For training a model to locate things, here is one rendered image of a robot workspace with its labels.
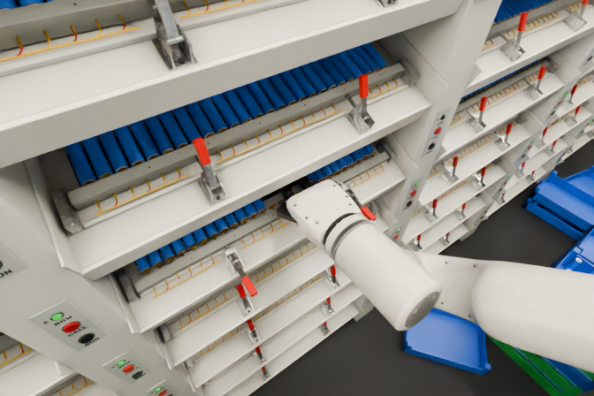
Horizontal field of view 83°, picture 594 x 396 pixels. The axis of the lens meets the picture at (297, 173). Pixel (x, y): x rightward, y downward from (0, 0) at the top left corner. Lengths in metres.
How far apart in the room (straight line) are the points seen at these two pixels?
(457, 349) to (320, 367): 0.56
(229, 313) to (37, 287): 0.44
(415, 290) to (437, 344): 1.17
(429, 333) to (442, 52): 1.23
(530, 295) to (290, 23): 0.37
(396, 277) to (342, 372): 1.07
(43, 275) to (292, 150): 0.34
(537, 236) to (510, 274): 1.71
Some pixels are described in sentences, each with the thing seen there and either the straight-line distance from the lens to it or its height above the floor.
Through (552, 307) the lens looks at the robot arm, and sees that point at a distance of 0.41.
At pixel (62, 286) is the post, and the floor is 1.10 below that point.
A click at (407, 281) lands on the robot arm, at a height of 1.07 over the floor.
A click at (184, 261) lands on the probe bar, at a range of 0.62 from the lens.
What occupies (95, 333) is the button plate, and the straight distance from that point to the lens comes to 0.59.
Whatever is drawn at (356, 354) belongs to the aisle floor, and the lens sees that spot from 1.53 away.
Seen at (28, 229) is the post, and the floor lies 1.20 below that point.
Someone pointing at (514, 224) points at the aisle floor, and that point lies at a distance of 2.12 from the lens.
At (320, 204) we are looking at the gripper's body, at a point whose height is 1.02.
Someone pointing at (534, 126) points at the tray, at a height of 0.73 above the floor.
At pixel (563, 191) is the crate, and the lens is 2.32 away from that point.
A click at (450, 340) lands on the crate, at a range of 1.65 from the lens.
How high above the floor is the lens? 1.46
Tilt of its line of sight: 47 degrees down
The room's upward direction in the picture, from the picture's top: straight up
